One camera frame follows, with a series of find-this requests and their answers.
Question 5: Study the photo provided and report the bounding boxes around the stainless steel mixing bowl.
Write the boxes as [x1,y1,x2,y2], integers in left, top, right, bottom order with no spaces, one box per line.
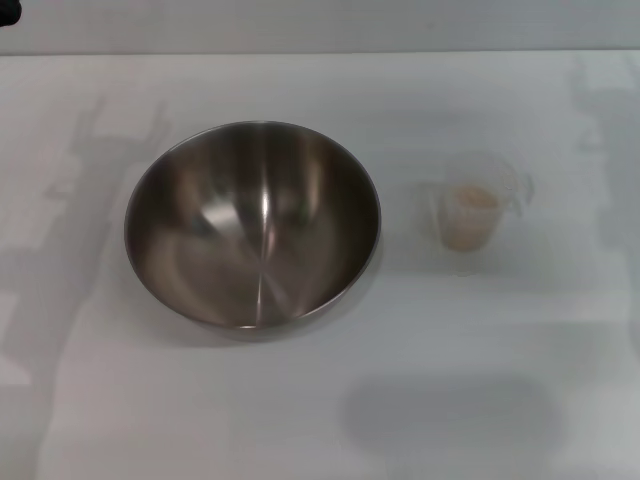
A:
[123,119,383,344]

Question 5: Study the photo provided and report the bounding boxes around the clear plastic measuring cup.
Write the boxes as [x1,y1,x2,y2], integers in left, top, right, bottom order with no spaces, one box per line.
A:
[417,151,535,251]

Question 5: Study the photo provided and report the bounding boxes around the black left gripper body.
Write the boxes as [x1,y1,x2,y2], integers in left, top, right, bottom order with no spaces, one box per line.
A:
[0,0,22,28]

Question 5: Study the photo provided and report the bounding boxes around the beige rice grains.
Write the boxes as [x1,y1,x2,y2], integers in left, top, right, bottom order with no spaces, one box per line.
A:
[442,182,502,250]

